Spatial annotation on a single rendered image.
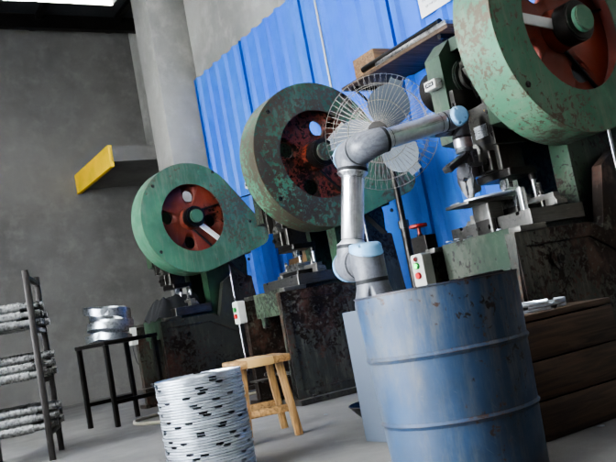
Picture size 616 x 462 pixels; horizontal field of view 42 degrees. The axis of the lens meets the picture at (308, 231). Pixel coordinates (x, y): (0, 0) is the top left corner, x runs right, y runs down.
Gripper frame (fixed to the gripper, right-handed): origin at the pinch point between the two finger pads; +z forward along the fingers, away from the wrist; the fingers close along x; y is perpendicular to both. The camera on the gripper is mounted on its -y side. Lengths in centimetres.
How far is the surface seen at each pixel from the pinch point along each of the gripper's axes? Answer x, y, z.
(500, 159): -7.4, 13.0, -13.6
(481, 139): 0.2, 12.9, -23.6
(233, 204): 307, 56, -57
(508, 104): -37.7, -9.7, -26.8
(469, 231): 10.6, 6.6, 11.9
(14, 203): 661, -24, -139
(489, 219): -4.4, 3.5, 9.5
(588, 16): -53, 23, -54
